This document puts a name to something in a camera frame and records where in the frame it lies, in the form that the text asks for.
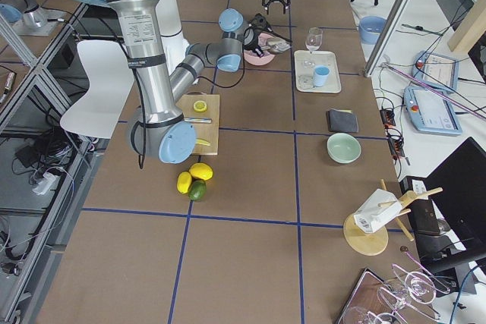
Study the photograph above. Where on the yellow plastic knife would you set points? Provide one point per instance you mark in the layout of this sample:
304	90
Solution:
202	142

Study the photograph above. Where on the green ceramic bowl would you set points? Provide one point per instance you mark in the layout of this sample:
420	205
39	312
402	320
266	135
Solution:
343	148

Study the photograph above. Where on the wooden mug tree stand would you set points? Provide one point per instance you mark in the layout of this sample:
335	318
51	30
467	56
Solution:
376	243

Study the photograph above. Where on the white carton box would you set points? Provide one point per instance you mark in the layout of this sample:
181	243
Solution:
378	209

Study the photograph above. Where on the yellow lemon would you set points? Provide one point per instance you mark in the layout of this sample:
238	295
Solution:
201	171
184	182

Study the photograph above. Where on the blue plastic cup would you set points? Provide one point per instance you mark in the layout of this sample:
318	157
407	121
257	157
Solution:
320	75

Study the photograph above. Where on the white chair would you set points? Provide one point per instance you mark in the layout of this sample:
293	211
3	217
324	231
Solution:
96	113

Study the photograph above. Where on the upside-down wine glass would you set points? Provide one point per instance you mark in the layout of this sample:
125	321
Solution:
414	289

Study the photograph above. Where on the blue bowl on desk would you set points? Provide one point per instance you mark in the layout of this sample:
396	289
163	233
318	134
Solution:
370	28

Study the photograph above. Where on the black monitor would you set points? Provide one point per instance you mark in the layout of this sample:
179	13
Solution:
461	175

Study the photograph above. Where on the clear wine glass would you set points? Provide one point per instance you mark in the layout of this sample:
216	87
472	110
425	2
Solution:
313	42

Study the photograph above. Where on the green lime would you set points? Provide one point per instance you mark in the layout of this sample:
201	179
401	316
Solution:
197	190

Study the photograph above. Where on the yellow lemon upper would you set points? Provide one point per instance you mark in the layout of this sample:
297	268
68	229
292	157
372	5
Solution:
201	171

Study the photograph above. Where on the near teach pendant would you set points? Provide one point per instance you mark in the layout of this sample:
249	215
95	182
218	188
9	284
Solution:
430	112

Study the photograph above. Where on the wooden cutting board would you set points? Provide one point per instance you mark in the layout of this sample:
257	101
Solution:
209	132

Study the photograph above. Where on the yellow lemon left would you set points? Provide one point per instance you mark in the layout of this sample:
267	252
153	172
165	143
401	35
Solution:
184	182

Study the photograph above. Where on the steel ice scoop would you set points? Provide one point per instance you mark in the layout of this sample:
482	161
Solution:
275	45

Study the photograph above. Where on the far teach pendant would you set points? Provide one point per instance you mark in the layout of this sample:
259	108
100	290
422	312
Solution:
438	71

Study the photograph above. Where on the pink bowl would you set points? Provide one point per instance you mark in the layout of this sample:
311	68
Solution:
252	58

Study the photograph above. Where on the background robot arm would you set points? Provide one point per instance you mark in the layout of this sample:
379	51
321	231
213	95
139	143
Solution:
26	17

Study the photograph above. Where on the aluminium frame post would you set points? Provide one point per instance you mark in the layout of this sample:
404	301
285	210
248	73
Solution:
393	19

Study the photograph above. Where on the dark wooden tray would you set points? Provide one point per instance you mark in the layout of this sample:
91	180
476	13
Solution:
363	304

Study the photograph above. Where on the teach pendant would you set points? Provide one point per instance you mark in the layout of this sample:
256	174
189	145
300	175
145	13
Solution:
438	71
430	112

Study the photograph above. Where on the cream serving tray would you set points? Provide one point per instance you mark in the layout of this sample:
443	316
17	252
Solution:
304	76

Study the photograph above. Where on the halved lemon slice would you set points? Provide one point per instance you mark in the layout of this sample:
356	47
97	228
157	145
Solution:
200	106

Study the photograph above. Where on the grey folded cloth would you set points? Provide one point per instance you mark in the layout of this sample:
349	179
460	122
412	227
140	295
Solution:
342	121

